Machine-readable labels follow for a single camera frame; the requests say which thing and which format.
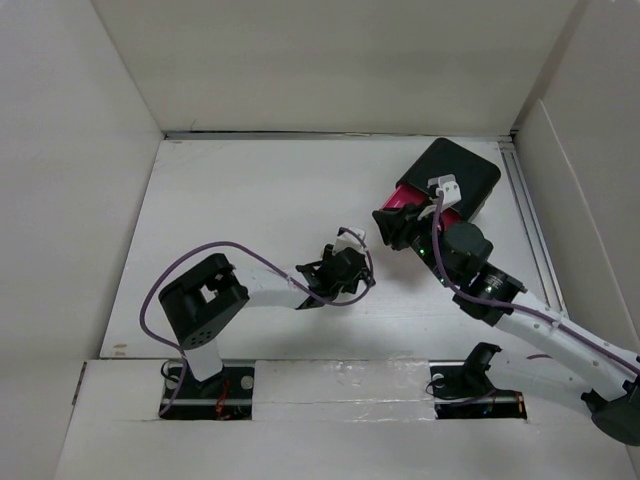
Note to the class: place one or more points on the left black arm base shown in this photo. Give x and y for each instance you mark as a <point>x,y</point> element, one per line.
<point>228,397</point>

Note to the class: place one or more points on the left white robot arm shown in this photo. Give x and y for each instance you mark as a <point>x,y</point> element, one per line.
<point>201,302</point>

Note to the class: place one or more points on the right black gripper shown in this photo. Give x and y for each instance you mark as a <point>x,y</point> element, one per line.
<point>395,228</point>

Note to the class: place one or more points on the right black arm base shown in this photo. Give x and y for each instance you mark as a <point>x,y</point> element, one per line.
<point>454,399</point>

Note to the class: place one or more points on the aluminium rail right side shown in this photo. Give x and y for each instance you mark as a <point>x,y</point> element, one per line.
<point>546,272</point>

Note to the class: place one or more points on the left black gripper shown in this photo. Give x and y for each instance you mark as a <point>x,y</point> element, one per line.
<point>328,252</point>

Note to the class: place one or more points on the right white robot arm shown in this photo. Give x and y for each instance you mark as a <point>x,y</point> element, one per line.
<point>571,367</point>

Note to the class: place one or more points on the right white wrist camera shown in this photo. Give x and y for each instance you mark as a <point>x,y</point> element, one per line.
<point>444,189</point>

